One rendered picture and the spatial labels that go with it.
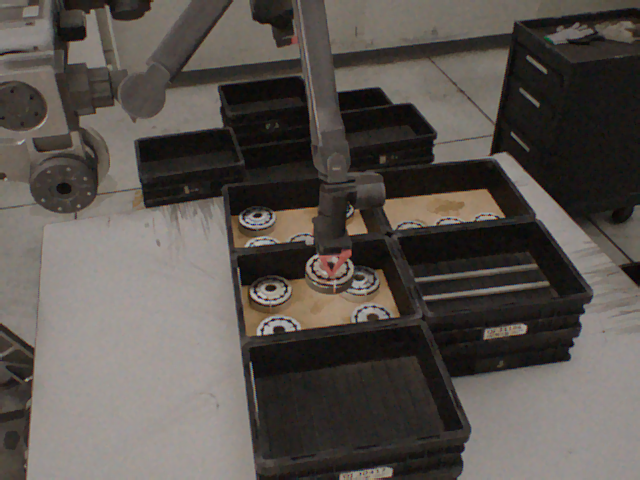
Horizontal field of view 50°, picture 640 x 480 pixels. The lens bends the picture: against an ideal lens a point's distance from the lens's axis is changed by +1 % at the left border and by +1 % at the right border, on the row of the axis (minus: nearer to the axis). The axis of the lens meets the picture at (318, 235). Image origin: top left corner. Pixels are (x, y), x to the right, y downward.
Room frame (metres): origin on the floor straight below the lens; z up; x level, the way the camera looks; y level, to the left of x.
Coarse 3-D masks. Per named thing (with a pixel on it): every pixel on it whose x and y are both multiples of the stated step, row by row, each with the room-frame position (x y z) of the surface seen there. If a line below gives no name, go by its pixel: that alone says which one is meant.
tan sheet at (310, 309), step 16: (304, 288) 1.24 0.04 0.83; (384, 288) 1.24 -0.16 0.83; (304, 304) 1.19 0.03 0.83; (320, 304) 1.19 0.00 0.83; (336, 304) 1.19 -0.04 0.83; (352, 304) 1.19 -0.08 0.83; (384, 304) 1.19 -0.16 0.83; (256, 320) 1.13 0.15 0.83; (304, 320) 1.13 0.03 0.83; (320, 320) 1.13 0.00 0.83; (336, 320) 1.13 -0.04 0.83
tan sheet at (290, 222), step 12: (288, 216) 1.55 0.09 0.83; (300, 216) 1.55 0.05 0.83; (312, 216) 1.55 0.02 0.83; (360, 216) 1.55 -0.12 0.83; (276, 228) 1.49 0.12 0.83; (288, 228) 1.49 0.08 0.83; (300, 228) 1.49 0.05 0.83; (348, 228) 1.49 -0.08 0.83; (360, 228) 1.49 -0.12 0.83; (240, 240) 1.44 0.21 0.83
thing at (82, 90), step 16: (64, 64) 1.07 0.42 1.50; (80, 64) 1.09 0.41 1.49; (64, 80) 1.03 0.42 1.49; (80, 80) 1.05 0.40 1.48; (96, 80) 1.06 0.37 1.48; (64, 96) 1.03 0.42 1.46; (80, 96) 1.04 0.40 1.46; (96, 96) 1.05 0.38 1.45; (112, 96) 1.07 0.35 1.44; (64, 112) 1.03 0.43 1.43; (80, 112) 1.05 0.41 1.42
